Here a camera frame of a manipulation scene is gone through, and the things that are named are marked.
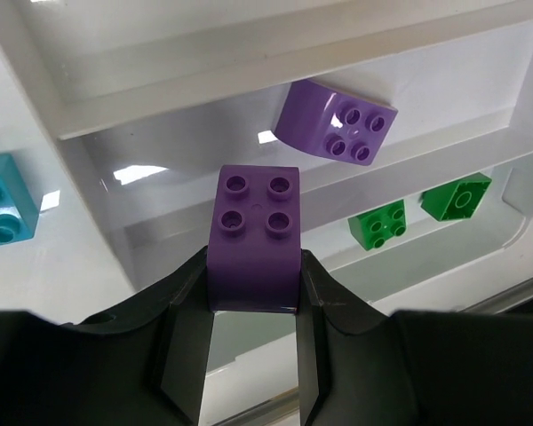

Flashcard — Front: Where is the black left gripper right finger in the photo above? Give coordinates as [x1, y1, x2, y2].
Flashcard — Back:
[296, 251, 533, 425]

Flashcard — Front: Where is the green square lego brick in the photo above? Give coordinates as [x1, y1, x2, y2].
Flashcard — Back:
[348, 200, 407, 251]

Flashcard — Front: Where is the teal long lego brick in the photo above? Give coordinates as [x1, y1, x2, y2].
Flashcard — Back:
[0, 153, 39, 246]

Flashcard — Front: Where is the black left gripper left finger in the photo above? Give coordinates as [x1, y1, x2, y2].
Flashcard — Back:
[0, 251, 214, 425]

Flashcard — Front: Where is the purple square lego brick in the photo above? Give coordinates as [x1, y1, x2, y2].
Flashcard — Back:
[273, 79, 398, 166]

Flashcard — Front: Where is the purple oval lego brick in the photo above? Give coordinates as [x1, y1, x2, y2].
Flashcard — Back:
[207, 165, 301, 314]

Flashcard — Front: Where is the white compartment tray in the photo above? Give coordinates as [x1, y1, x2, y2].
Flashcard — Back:
[0, 0, 533, 426]

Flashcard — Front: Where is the green rounded lego brick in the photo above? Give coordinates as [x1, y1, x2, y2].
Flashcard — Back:
[420, 172, 492, 222]

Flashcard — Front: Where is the aluminium front rail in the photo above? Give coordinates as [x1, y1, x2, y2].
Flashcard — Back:
[463, 278, 533, 314]

